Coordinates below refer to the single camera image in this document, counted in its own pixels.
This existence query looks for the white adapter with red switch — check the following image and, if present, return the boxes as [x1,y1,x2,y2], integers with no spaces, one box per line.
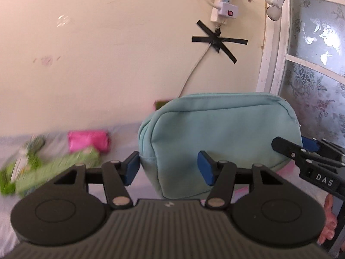
[214,1,240,18]

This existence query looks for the person's right hand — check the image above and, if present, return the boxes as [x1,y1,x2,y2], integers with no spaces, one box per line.
[316,195,339,245]

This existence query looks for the black tape cross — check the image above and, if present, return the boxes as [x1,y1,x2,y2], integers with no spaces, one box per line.
[191,19,248,65]

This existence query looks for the white framed patterned window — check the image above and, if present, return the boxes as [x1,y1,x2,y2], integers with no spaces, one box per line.
[256,0,345,168]

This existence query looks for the small white fan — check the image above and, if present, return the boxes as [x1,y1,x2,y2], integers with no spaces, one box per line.
[265,0,288,22]

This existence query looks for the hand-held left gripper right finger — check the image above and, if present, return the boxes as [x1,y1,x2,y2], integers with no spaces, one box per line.
[197,150,278,210]

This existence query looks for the white power cable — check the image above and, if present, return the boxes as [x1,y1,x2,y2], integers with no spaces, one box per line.
[177,42,214,98]

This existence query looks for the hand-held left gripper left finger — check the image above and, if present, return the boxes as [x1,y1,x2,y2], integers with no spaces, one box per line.
[53,151,141,210]

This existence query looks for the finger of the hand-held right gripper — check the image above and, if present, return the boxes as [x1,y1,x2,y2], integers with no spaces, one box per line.
[301,136,320,153]
[271,136,308,165]

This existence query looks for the teal zipper pouch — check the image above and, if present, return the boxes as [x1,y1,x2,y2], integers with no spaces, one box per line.
[138,92,303,199]

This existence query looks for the pink purse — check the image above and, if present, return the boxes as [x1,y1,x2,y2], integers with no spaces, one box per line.
[67,130,111,156]

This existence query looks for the striped bedsheet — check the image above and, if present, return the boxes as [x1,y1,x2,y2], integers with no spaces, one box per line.
[0,123,163,249]

